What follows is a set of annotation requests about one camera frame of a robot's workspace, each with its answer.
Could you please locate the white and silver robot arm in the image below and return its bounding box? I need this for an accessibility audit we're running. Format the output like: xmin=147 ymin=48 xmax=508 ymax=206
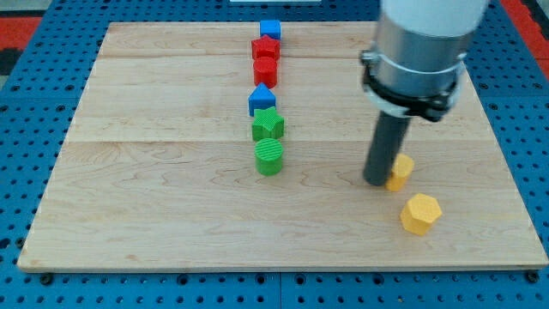
xmin=361 ymin=0 xmax=489 ymax=122

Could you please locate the green cylinder block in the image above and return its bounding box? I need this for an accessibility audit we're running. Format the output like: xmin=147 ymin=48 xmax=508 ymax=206
xmin=254 ymin=138 xmax=284 ymax=176

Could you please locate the green star block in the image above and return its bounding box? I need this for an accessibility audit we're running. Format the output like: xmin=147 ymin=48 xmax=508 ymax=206
xmin=251 ymin=107 xmax=285 ymax=142

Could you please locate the blue triangle block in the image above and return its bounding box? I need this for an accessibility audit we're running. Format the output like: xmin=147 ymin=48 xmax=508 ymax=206
xmin=248 ymin=82 xmax=276 ymax=117

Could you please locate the light wooden board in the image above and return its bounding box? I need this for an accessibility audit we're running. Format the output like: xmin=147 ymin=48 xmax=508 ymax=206
xmin=18 ymin=21 xmax=548 ymax=273

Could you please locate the red cylinder block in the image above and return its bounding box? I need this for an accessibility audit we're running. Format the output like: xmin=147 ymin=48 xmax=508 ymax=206
xmin=253 ymin=57 xmax=278 ymax=88

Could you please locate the red star block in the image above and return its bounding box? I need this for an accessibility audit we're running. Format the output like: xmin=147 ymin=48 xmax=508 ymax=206
xmin=250 ymin=34 xmax=281 ymax=61

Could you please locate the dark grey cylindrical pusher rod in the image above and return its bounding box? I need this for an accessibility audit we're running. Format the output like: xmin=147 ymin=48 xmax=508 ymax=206
xmin=363 ymin=112 xmax=410 ymax=186

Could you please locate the blue cube block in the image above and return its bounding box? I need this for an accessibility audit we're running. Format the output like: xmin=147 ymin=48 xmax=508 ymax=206
xmin=259 ymin=20 xmax=281 ymax=39

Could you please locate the yellow block behind rod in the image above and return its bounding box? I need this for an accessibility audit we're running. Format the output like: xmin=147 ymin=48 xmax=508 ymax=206
xmin=385 ymin=154 xmax=415 ymax=191

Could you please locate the yellow hexagon block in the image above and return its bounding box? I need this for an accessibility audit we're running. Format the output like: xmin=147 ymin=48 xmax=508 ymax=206
xmin=400 ymin=193 xmax=443 ymax=236

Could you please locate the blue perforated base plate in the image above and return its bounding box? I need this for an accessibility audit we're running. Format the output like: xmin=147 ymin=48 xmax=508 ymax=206
xmin=1 ymin=0 xmax=548 ymax=308

